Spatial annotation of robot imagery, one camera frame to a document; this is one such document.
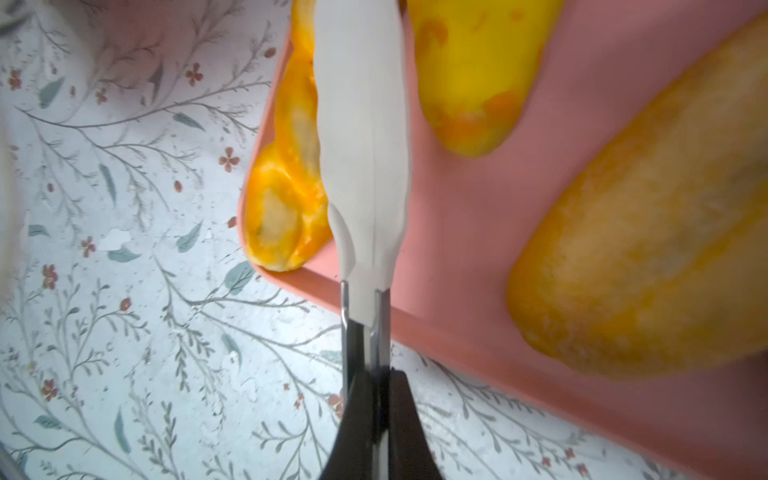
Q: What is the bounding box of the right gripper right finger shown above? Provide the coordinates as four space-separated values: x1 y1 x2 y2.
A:
368 1 440 479

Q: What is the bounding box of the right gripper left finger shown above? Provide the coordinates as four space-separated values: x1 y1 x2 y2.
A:
315 1 384 479

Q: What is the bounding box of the short twisted fake bread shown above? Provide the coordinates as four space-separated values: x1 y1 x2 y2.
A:
408 0 564 157

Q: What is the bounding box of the long fake bread piece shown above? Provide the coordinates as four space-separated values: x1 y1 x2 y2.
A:
244 1 332 272

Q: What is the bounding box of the oval fake bread loaf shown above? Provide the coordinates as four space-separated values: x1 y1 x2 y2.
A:
506 16 767 379

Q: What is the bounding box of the pink plastic tray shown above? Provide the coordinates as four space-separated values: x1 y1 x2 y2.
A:
259 1 767 479

